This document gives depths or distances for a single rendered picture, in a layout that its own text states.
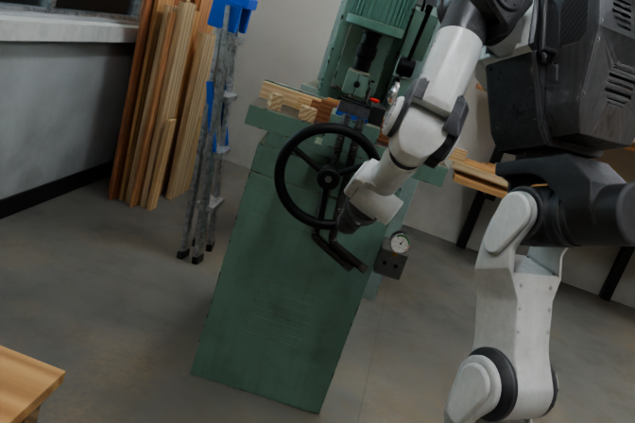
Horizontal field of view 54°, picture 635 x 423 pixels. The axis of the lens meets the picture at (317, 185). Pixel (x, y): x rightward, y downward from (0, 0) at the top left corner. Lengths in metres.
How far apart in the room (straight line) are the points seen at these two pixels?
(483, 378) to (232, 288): 0.93
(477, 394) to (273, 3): 3.47
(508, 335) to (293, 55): 3.30
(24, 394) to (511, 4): 1.05
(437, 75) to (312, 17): 3.23
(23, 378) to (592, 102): 1.08
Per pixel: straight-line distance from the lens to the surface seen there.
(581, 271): 4.63
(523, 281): 1.33
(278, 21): 4.40
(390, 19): 1.87
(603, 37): 1.26
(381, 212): 1.35
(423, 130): 1.14
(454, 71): 1.16
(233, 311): 2.02
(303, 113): 1.82
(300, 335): 2.02
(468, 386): 1.35
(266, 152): 1.84
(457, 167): 3.85
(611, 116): 1.31
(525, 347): 1.35
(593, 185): 1.23
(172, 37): 3.16
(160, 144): 3.27
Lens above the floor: 1.21
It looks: 15 degrees down
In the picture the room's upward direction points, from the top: 18 degrees clockwise
